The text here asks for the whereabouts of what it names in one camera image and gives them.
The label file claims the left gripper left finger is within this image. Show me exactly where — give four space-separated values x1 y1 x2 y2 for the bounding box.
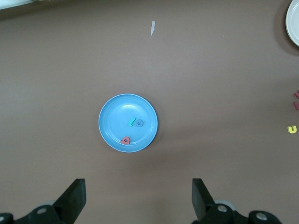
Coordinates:
0 178 86 224

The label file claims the beige plate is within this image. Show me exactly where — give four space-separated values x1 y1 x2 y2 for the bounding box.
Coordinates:
285 0 299 48

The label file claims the blue plate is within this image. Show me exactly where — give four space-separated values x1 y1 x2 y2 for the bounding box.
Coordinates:
98 93 158 154

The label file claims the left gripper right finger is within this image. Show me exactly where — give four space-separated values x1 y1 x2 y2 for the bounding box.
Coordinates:
191 178 281 224

